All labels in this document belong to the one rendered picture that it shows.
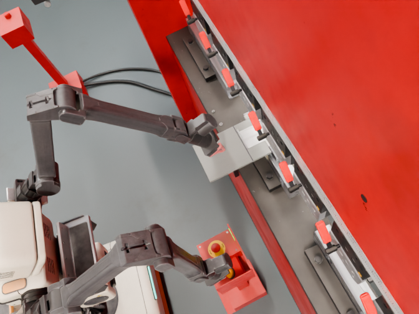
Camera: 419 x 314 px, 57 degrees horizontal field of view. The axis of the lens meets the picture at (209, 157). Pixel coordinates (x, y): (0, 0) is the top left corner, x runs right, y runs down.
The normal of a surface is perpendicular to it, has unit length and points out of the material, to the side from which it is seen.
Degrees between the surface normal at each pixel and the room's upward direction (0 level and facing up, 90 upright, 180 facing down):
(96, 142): 0
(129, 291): 0
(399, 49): 90
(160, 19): 90
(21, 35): 90
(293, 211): 0
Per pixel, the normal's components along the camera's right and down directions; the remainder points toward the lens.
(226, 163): -0.18, -0.44
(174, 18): 0.40, 0.78
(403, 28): -0.90, 0.44
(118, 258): -0.69, -0.15
